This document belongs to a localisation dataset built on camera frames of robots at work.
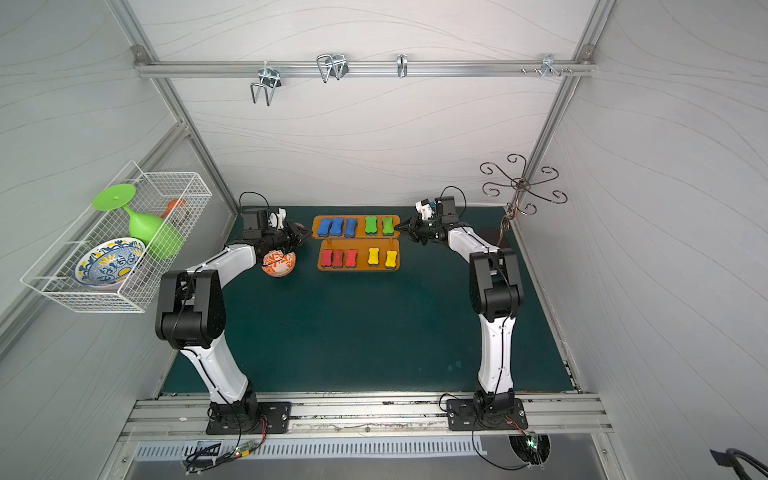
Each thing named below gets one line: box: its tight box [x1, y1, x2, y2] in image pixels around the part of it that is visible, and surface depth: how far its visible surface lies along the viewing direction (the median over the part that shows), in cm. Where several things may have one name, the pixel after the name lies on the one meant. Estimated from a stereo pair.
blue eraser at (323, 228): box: [318, 218, 333, 236], surface depth 97 cm
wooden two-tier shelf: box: [311, 215, 401, 271], surface depth 103 cm
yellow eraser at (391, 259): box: [385, 250, 398, 270], surface depth 103 cm
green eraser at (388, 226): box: [382, 216, 395, 236], surface depth 97 cm
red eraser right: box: [346, 250, 357, 268], surface depth 106 cm
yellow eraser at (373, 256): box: [368, 247, 380, 265], surface depth 104 cm
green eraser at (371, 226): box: [365, 216, 378, 237], surface depth 97 cm
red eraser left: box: [321, 249, 333, 267], surface depth 106 cm
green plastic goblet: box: [92, 184, 185, 260], surface depth 64 cm
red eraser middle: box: [333, 250, 343, 268], surface depth 104 cm
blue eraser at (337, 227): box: [329, 217, 345, 237], surface depth 97 cm
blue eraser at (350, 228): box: [344, 218, 358, 238], surface depth 97 cm
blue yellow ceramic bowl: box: [74, 238, 146, 287], surface depth 63 cm
